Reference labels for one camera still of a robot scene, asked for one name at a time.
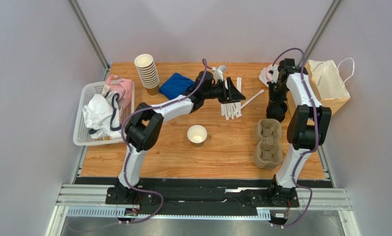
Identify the brown paper bag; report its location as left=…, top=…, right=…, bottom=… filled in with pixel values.
left=305, top=58, right=355, bottom=126

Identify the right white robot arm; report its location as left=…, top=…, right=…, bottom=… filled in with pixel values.
left=266, top=59, right=332, bottom=206

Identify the blue folded cloth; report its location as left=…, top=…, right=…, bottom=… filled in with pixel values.
left=159, top=73, right=195, bottom=100

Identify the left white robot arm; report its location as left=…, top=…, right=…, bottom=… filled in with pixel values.
left=106, top=71, right=246, bottom=205

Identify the stack of black lids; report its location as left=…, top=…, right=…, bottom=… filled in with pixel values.
left=266, top=101, right=288, bottom=122

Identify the right aluminium frame post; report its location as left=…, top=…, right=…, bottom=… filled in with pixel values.
left=305, top=0, right=343, bottom=59

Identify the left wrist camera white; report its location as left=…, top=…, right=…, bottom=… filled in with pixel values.
left=211, top=64, right=227, bottom=82

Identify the white crumpled garment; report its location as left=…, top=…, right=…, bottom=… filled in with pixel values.
left=82, top=91, right=121, bottom=139

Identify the left aluminium frame post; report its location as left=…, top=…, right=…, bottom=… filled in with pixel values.
left=67, top=0, right=111, bottom=72

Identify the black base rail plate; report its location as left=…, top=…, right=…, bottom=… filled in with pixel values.
left=75, top=177, right=334, bottom=217

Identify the single brown paper cup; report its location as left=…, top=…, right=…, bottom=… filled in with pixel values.
left=187, top=125, right=208, bottom=148

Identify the pink cloth item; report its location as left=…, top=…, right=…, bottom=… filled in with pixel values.
left=102, top=74, right=135, bottom=108

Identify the aluminium frame post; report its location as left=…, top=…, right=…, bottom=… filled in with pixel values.
left=305, top=0, right=343, bottom=59
left=67, top=0, right=111, bottom=72

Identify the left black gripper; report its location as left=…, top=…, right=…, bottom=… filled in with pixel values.
left=203, top=78, right=247, bottom=105

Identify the stack of paper cups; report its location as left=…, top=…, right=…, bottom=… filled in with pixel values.
left=134, top=54, right=160, bottom=96

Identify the white pink mesh pouch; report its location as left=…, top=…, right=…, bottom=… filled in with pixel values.
left=258, top=64, right=274, bottom=87

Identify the white plastic basket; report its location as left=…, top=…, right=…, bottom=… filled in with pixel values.
left=73, top=81, right=135, bottom=146

